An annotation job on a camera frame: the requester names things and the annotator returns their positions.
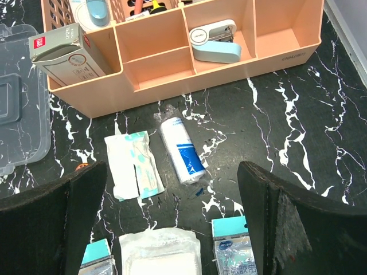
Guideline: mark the teal tape packet right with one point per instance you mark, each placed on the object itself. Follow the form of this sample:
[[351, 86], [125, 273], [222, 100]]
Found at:
[[232, 247]]

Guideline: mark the blue white stapler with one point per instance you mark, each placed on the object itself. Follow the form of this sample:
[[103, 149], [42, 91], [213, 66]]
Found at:
[[214, 42]]

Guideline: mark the white teal dressing packet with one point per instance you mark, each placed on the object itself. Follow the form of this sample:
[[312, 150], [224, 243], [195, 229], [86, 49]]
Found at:
[[133, 167]]

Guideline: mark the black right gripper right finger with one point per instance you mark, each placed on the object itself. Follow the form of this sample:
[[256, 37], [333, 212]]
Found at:
[[295, 231]]

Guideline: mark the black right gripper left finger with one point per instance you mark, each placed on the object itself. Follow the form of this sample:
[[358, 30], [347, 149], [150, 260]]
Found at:
[[46, 229]]

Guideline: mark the white gauze pad packet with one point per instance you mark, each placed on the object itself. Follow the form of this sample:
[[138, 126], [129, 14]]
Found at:
[[161, 251]]

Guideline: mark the teal tape packet left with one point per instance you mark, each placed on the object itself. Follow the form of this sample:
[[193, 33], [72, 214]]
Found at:
[[98, 259]]

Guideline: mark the peach plastic desk organizer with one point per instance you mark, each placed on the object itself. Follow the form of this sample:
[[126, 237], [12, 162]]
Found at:
[[152, 58]]

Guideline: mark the small orange round tin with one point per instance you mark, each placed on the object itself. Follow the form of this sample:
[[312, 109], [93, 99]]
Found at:
[[81, 165]]

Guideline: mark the white blue bandage roll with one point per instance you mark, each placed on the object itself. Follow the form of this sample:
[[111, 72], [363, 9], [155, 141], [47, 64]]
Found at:
[[181, 151]]

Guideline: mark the grey staples box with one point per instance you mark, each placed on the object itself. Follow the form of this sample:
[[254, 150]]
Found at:
[[67, 55]]

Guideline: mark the clear plastic box lid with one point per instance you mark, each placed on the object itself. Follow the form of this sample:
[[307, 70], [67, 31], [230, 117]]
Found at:
[[25, 113]]

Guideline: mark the teal tape packet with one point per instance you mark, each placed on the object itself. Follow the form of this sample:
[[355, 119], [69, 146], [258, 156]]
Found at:
[[98, 259], [232, 247]]

